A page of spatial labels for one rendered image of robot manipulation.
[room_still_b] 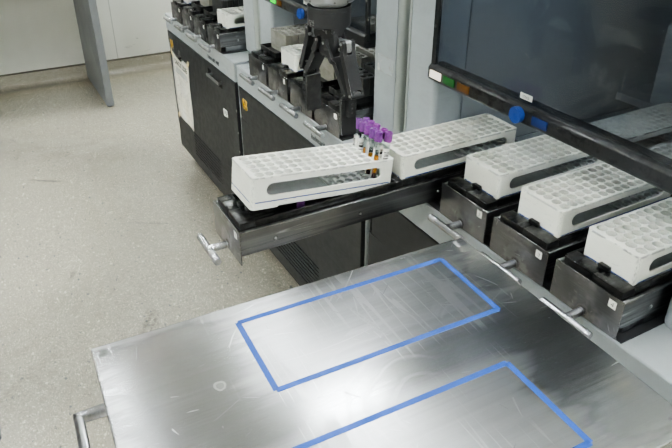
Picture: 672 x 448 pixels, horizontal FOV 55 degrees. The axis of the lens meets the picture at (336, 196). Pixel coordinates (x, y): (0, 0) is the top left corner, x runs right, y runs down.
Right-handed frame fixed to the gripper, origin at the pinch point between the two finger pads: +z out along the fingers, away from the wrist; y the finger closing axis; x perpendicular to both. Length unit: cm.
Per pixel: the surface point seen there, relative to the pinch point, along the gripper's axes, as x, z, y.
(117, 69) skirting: 24, 97, -348
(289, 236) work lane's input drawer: -12.5, 18.7, 7.4
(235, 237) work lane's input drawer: -22.1, 17.0, 5.4
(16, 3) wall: -28, 47, -349
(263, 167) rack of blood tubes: -14.4, 6.7, 1.6
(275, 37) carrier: 28, 11, -87
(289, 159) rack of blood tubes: -8.4, 7.4, -0.3
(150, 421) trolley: -47, 13, 42
